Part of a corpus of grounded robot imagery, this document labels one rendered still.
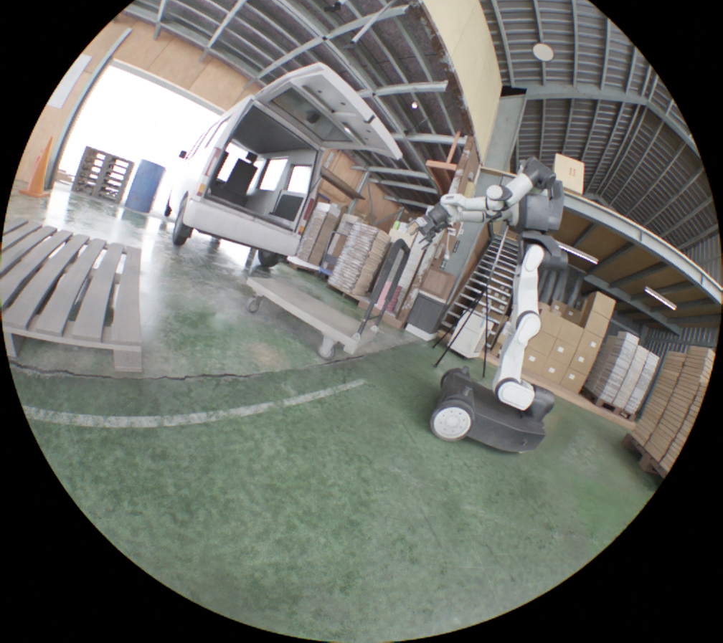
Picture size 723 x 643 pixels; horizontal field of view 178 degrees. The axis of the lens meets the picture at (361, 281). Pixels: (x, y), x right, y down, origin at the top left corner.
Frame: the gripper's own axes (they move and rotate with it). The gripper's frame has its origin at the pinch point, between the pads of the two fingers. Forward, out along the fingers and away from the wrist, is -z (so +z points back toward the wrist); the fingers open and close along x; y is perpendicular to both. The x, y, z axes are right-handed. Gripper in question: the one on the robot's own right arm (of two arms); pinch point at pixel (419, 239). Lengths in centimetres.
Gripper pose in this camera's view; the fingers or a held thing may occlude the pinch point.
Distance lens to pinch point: 139.7
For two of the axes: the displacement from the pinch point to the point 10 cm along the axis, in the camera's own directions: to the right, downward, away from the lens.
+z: 7.6, -6.0, -2.4
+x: -5.5, -8.0, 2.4
